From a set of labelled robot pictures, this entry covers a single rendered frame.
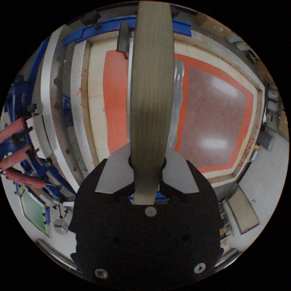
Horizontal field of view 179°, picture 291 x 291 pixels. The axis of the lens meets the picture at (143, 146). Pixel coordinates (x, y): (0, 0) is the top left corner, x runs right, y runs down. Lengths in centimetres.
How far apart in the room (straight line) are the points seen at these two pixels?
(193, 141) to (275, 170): 355
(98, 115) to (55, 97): 14
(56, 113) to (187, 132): 37
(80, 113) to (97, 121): 6
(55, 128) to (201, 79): 41
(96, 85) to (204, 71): 30
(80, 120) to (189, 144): 33
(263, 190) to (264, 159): 95
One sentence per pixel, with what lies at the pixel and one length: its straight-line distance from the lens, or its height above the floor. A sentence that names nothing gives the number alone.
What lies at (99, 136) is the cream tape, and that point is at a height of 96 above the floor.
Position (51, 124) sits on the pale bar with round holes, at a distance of 28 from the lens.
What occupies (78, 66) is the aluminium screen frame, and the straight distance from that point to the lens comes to 29.
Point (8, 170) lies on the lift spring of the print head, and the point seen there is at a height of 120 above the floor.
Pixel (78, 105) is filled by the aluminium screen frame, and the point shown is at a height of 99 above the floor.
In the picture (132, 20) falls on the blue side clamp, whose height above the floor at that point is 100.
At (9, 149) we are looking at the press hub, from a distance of 82.
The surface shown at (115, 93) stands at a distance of 26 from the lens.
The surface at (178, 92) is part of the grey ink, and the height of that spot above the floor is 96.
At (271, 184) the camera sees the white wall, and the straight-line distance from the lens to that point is 382.
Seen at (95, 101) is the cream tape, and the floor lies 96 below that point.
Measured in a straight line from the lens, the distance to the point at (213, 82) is 33.
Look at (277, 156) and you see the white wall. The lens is 369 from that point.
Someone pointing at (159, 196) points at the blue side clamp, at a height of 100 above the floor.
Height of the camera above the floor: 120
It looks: 61 degrees down
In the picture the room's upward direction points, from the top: 180 degrees clockwise
